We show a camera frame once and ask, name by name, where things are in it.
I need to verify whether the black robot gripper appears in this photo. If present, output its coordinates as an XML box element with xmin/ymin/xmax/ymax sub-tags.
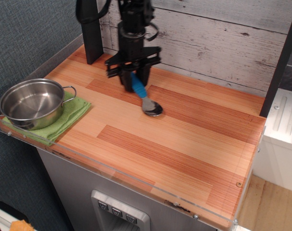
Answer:
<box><xmin>105</xmin><ymin>30</ymin><xmax>161</xmax><ymax>92</ymax></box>

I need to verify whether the blue handled metal spoon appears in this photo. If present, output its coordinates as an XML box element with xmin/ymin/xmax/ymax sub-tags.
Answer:
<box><xmin>130</xmin><ymin>72</ymin><xmax>163</xmax><ymax>116</ymax></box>

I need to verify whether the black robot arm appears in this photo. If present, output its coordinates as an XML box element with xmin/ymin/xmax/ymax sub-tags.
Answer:
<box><xmin>105</xmin><ymin>0</ymin><xmax>162</xmax><ymax>92</ymax></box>

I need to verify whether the stainless steel pot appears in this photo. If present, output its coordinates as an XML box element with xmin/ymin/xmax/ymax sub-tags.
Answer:
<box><xmin>0</xmin><ymin>78</ymin><xmax>77</xmax><ymax>130</ymax></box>

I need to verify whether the green folded cloth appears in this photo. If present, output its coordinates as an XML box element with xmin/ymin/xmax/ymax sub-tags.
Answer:
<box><xmin>2</xmin><ymin>97</ymin><xmax>91</xmax><ymax>146</ymax></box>

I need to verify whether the clear acrylic edge guard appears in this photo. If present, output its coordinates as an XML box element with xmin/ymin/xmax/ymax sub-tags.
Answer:
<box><xmin>0</xmin><ymin>113</ymin><xmax>265</xmax><ymax>231</ymax></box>

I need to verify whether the silver toy fridge cabinet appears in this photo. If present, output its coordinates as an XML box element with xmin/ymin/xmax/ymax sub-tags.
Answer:
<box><xmin>38</xmin><ymin>149</ymin><xmax>214</xmax><ymax>231</ymax></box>

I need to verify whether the white appliance right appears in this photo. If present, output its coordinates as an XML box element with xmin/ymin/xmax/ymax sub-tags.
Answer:
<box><xmin>253</xmin><ymin>89</ymin><xmax>292</xmax><ymax>191</ymax></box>

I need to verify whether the orange object bottom left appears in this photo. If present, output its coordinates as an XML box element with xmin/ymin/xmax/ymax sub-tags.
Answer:
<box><xmin>9</xmin><ymin>220</ymin><xmax>35</xmax><ymax>231</ymax></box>

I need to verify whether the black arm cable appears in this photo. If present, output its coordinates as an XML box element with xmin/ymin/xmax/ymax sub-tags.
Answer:
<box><xmin>75</xmin><ymin>0</ymin><xmax>160</xmax><ymax>41</ymax></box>

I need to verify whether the dark vertical post right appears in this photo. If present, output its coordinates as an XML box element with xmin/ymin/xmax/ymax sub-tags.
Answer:
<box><xmin>259</xmin><ymin>23</ymin><xmax>292</xmax><ymax>118</ymax></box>

